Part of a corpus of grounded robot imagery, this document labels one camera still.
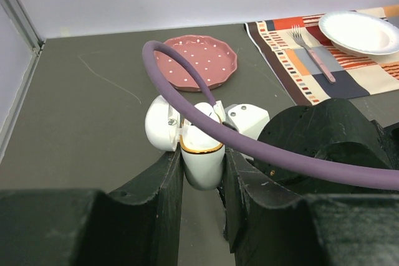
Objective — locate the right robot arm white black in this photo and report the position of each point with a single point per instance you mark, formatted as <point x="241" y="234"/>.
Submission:
<point x="333" y="130"/>

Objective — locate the pink polka dot plate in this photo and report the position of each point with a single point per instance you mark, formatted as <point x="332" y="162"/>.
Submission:
<point x="213" y="59"/>

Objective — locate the pink handled fork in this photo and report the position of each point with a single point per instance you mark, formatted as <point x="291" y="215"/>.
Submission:
<point x="297" y="37"/>

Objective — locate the white paper plate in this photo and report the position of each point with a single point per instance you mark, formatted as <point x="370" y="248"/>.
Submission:
<point x="359" y="32"/>

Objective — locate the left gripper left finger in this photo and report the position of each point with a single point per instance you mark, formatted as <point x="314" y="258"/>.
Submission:
<point x="136" y="224"/>

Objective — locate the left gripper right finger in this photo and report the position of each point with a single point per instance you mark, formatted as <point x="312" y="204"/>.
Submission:
<point x="268" y="224"/>

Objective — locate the aluminium frame rail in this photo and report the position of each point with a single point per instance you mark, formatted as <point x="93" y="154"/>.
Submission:
<point x="20" y="47"/>

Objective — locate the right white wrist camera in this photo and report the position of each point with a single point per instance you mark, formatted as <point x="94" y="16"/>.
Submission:
<point x="247" y="119"/>

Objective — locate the patchwork colourful placemat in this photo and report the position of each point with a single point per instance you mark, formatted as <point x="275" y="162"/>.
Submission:
<point x="341" y="54"/>

